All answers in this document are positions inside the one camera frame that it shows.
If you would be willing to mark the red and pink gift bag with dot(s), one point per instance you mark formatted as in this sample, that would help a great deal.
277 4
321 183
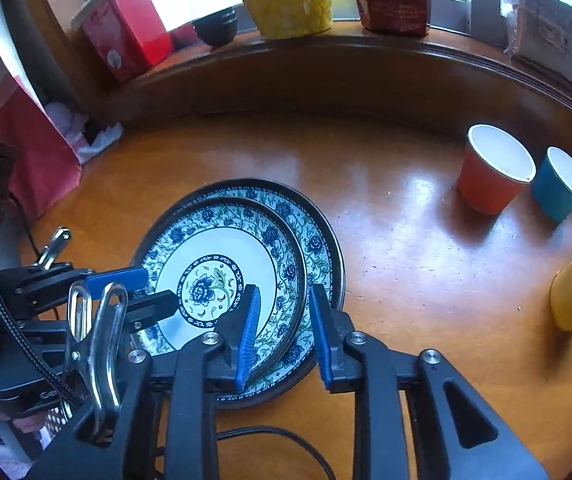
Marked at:
30 150

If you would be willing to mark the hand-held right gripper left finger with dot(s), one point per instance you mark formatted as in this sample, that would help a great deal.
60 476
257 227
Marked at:
246 340

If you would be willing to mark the clear plastic packet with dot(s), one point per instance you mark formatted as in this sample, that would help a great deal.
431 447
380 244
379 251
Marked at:
551 30

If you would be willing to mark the metal spring clip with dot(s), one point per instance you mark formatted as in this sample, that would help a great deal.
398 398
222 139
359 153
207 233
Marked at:
100 390
55 247

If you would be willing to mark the medium blue floral plate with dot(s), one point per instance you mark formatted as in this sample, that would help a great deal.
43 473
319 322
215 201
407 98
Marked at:
205 255

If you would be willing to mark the red box with white lid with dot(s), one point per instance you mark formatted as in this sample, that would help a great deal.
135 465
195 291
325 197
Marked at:
125 40

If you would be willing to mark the large blue floral plate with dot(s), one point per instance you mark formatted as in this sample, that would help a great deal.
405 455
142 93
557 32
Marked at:
311 230

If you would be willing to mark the orange cup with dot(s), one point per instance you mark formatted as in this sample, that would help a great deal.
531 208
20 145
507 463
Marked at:
486 190

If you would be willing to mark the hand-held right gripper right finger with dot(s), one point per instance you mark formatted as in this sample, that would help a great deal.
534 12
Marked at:
322 345

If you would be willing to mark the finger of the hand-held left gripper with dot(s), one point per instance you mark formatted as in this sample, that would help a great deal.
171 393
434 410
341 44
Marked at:
115 280
153 307

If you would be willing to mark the black bowl stack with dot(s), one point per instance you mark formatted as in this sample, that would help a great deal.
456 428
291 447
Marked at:
215 30

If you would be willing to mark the yellow-lidded plastic jar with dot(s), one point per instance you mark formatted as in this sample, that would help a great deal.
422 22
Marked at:
286 0

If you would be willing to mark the blue cup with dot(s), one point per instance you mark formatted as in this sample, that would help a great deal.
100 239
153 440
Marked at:
553 195

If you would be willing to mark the white crumpled tissue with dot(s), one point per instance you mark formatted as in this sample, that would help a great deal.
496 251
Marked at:
100 140

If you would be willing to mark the wooden windowsill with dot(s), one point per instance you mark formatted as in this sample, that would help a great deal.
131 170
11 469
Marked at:
316 75

